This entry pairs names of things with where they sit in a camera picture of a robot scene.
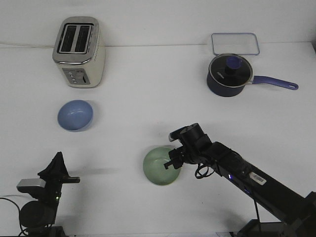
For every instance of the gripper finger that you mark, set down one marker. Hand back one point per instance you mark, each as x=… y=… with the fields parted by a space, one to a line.
x=168 y=164
x=177 y=163

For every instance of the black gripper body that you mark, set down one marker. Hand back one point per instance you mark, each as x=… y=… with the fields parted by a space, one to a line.
x=193 y=141
x=55 y=181

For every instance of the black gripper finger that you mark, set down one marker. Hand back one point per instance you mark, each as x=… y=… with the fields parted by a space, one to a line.
x=56 y=169

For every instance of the green bowl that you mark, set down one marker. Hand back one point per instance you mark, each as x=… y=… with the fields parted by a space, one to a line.
x=153 y=166

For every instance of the blue bowl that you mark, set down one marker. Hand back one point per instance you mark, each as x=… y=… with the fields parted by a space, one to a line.
x=75 y=115

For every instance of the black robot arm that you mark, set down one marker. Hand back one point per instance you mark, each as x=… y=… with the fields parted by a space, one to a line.
x=296 y=214
x=38 y=216

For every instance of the dark blue saucepan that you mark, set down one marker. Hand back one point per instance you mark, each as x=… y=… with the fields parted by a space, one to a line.
x=231 y=92

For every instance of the glass saucepan lid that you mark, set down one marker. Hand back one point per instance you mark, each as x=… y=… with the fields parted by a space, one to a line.
x=230 y=70

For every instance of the clear blue-rimmed container lid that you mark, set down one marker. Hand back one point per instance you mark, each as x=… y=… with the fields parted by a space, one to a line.
x=236 y=43

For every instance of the cream and steel toaster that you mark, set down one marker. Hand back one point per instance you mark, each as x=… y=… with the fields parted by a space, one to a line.
x=79 y=52

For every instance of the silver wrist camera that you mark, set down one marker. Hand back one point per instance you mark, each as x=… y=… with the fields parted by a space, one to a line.
x=175 y=135
x=34 y=185

